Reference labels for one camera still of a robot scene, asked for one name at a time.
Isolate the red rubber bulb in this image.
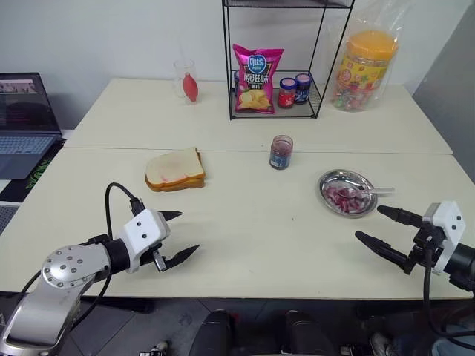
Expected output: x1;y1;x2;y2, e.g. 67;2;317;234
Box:
181;73;200;103

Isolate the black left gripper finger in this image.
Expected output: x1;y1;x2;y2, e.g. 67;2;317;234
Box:
158;210;183;224
163;244;201;272

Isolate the black green mouse pad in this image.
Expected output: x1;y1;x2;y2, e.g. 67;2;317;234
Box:
0;139;67;203

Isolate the clear glass cup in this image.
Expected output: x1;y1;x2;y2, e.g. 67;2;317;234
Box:
173;59;196;99

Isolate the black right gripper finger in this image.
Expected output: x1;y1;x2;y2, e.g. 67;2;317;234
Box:
354;230;411;267
376;205;425;229

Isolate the person leg in jeans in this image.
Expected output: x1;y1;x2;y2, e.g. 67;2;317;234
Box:
393;326;475;356

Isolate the round metal plate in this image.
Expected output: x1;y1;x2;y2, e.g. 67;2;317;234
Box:
317;169;379;219

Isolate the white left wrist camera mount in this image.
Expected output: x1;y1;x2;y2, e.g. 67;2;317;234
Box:
117;208;171;274

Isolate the open blue-label jam jar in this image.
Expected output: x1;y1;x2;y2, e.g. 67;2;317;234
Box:
269;135;294;171

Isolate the dark rounded shape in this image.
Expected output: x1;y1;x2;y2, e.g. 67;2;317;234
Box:
280;309;337;356
192;309;235;356

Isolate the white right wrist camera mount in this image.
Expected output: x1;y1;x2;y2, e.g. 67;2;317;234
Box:
424;201;467;275

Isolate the blue lid jar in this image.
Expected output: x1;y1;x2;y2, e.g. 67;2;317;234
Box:
294;73;312;105

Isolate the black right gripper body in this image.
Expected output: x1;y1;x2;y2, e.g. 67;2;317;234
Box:
405;217;447;276

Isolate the red lid jar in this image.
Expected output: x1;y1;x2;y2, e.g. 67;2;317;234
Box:
278;77;297;109

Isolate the black wire shelf rack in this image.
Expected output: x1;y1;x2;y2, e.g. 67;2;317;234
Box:
221;0;356;121

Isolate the red object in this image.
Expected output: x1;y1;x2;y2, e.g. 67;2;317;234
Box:
324;184;372;214

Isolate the grey keyboard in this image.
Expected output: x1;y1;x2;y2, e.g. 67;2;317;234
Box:
0;202;20;235

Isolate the open grey laptop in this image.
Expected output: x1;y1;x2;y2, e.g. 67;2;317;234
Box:
0;72;64;180

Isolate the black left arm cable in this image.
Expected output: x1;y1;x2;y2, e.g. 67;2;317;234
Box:
14;182;145;334

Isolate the golden toasted bread slice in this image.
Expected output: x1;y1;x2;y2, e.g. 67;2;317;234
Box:
145;151;206;193

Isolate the orange-lid candy jar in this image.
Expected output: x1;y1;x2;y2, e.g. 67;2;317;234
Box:
332;30;400;112

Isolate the clear plastic bag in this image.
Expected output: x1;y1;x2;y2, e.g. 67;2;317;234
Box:
330;0;404;112

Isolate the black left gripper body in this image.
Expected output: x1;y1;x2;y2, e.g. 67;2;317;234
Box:
139;240;168;274

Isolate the metal spoon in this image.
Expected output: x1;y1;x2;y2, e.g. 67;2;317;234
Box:
336;187;396;198

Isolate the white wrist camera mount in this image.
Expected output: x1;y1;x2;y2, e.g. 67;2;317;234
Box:
424;201;467;275
117;208;171;274

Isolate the pink chips bag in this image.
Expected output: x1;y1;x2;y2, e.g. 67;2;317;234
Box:
232;43;285;115

